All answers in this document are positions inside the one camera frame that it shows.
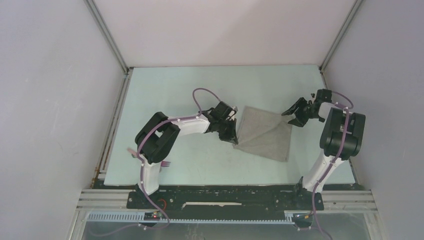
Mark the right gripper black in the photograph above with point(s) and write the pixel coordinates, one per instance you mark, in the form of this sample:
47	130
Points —
300	121

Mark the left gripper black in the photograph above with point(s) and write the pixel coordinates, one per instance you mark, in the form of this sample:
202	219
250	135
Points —
230	136

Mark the grey cloth napkin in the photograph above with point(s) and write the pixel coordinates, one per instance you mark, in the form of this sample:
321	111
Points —
265	134

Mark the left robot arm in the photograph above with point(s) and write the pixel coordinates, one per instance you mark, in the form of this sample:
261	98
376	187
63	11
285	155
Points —
156	139

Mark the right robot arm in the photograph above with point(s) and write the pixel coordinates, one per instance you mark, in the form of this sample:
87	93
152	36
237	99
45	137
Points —
341	137

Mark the purple metallic fork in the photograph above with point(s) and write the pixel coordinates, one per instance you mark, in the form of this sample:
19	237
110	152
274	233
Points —
164	164

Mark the pink handled spoon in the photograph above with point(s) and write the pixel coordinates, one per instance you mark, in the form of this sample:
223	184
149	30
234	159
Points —
133	153

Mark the right aluminium frame post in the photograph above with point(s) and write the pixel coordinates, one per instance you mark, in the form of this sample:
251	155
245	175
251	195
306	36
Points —
357	4

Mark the aluminium frame post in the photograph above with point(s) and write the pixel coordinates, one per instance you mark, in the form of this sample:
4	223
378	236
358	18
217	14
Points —
107	35
357	4

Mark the left aluminium frame post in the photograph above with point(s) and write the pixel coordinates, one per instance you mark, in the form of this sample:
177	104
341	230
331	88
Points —
107	35

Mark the white cable duct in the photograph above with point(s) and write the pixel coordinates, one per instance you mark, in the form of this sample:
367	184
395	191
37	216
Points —
140	217

